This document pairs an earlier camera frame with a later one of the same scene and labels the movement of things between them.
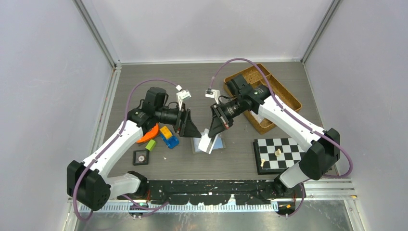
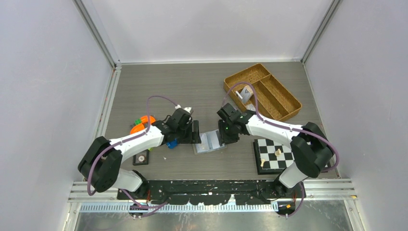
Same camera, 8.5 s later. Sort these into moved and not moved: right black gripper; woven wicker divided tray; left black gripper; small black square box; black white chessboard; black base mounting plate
Moved: right black gripper; left black gripper
Not moved: black white chessboard; woven wicker divided tray; black base mounting plate; small black square box
